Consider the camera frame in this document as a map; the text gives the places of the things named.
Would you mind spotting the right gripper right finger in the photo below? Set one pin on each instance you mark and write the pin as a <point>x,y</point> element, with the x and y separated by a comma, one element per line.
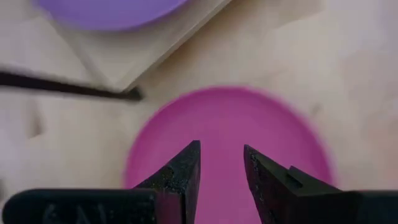
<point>273,193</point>

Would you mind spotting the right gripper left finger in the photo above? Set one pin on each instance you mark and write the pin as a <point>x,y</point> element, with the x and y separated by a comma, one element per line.
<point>180,186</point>

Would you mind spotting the large magenta plate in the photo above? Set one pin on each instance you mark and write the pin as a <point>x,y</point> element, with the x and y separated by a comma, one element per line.
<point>224,118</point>

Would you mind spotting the large purple plate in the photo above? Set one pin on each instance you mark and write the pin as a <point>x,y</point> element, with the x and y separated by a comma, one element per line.
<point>109,15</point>

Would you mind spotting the wooden shelf with black frame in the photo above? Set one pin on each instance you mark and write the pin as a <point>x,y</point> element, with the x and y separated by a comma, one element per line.
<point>109,56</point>

